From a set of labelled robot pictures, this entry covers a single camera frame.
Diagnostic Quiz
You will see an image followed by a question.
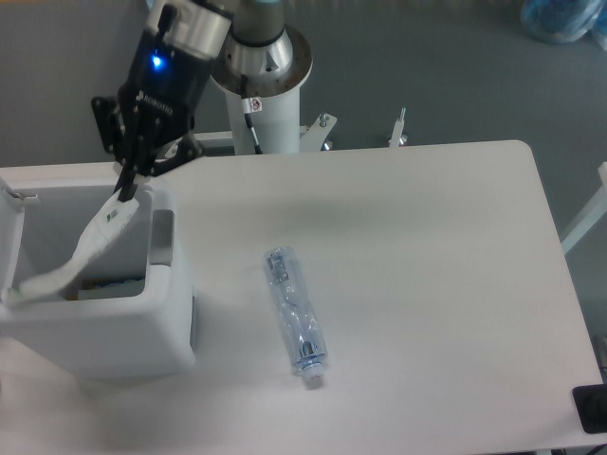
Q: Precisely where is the white frame leg right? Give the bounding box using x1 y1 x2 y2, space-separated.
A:
560 162 606 255

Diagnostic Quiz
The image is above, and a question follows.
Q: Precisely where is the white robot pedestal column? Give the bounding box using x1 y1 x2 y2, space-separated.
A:
212 25 313 155

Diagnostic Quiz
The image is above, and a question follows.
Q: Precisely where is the clear plastic wrapper green stripe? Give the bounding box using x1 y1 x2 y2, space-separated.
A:
1 191 139 306

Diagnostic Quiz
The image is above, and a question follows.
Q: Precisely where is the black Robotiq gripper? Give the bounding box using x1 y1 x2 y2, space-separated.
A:
91 29 212 201

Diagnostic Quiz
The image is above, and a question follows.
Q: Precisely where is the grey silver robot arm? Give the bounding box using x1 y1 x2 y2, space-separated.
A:
91 1 285 202

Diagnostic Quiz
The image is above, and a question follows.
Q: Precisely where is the crushed clear plastic bottle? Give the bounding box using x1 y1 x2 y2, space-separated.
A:
262 246 327 390

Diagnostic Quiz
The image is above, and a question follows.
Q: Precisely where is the blue plastic bag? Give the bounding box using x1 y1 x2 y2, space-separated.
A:
520 1 606 51

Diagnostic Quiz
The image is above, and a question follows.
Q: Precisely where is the black device at table edge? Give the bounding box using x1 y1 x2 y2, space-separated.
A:
572 384 606 434

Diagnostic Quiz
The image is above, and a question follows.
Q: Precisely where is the trash inside the can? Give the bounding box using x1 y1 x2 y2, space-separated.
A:
66 277 145 301

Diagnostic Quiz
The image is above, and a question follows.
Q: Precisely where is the white base frame with bolts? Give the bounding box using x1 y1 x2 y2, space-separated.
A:
194 107 408 152

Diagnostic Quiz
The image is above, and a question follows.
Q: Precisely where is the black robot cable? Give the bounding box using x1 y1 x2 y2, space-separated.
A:
239 73 264 155

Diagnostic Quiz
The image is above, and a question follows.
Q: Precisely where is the white trash can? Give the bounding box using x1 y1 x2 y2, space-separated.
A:
1 177 195 379

